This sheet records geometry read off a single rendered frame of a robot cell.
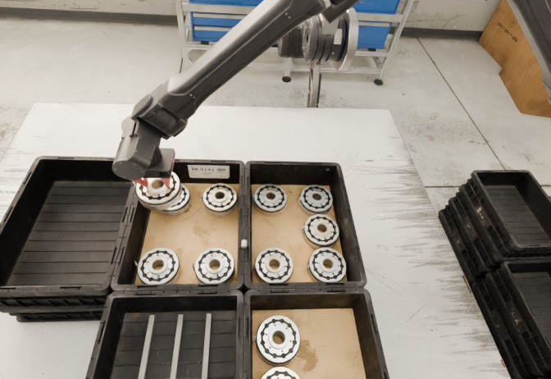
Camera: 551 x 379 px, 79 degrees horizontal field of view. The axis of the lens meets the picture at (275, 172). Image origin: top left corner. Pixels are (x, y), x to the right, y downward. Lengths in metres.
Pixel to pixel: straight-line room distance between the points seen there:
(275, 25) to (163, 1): 3.17
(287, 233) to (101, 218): 0.54
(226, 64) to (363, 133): 1.08
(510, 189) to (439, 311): 0.97
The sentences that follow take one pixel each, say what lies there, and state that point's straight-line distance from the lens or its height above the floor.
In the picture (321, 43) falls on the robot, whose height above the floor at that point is 1.15.
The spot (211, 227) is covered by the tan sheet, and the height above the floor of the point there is 0.83.
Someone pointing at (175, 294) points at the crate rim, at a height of 0.93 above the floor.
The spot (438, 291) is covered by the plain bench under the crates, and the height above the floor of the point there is 0.70.
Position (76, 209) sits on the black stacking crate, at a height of 0.83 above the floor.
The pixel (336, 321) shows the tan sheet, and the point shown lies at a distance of 0.94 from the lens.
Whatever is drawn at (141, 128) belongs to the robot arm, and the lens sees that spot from 0.67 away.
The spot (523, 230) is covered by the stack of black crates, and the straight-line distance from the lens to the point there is 1.89.
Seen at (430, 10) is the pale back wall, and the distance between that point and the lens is 4.11.
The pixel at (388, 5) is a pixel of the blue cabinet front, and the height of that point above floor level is 0.67.
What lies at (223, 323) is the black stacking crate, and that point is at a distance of 0.91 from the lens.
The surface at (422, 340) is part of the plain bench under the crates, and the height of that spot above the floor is 0.70.
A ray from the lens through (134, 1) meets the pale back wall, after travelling 3.74.
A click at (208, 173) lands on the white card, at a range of 1.07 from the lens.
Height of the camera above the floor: 1.70
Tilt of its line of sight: 50 degrees down
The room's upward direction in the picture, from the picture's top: 8 degrees clockwise
